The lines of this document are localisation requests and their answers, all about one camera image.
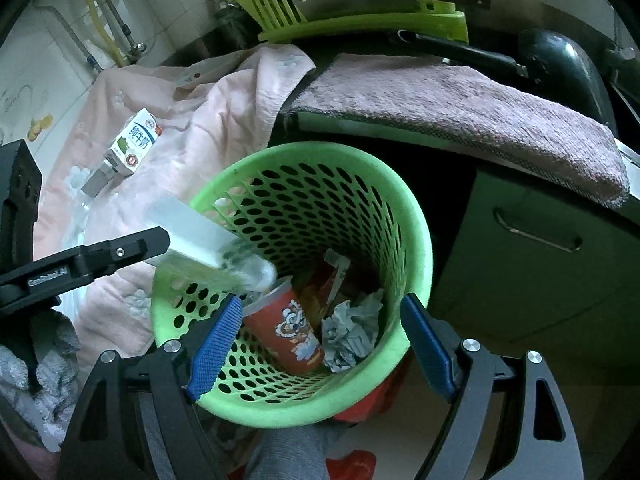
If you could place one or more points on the black wok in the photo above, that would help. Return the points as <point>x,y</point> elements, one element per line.
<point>549,65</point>

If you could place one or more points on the red paper cup with lid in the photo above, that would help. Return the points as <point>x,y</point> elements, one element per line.
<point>279,323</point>

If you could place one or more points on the green mesh waste basket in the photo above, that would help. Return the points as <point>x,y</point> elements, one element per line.
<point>292,203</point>

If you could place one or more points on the lime green dish rack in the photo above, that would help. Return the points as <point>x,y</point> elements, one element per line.
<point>285,20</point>

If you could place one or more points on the white ceramic dish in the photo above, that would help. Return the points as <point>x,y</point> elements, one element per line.
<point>194,75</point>

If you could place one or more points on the clear plastic bottle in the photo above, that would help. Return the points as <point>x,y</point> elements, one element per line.
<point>205,252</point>

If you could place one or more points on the crumpled grey paper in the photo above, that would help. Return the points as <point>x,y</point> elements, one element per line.
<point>350,333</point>

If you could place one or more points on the mauve towel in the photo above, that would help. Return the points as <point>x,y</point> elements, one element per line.
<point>461,105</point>

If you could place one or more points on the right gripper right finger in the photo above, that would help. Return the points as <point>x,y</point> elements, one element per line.
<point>535,437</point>

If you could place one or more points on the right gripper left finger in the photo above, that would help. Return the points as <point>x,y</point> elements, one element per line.
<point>136,417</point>

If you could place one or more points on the cabinet drawer handle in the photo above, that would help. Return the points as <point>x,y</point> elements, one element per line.
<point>548,236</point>

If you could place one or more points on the white green milk carton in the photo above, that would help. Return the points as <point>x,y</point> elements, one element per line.
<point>133,142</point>

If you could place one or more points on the grey knitted cloth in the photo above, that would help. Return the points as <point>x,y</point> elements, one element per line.
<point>40,414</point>

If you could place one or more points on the orange snack bag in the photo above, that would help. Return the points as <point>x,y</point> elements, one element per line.
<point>321,285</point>

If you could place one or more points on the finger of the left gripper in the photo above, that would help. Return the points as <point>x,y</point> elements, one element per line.
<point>40,283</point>

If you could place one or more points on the large barcode milk carton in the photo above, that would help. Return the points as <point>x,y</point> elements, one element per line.
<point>99,179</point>

